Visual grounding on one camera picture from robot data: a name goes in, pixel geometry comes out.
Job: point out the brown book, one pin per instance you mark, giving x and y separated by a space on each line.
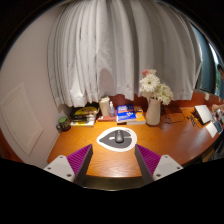
106 118

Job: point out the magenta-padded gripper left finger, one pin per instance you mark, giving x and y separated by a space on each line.
63 166

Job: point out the white tablet on stand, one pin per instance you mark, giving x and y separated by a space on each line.
203 114

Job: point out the black computer mouse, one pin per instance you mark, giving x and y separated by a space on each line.
119 136

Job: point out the clear spray bottle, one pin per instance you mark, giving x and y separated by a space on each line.
112 110

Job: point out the yellow and black book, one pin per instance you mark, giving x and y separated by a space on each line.
86 110

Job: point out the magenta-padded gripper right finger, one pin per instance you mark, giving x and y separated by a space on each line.
165 166

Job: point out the white and yellow book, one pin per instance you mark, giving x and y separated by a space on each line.
81 123

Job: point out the white wall panel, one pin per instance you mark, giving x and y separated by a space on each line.
20 120

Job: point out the dark window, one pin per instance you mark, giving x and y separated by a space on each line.
208 70

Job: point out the white curtain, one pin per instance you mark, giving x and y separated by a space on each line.
116 50

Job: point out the white flower bouquet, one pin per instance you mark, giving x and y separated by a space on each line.
155 87

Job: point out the orange book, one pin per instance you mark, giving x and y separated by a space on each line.
140 117

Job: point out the white and grey mouse pad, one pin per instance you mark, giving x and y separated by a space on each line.
106 141

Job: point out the white paper sheet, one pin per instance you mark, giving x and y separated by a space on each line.
211 130

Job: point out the person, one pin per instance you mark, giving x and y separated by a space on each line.
220 106

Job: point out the white lidded tumbler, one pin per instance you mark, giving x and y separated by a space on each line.
104 106

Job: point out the white ceramic jug vase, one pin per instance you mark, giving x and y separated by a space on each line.
153 113

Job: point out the blue book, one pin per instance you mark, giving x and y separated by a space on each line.
125 113

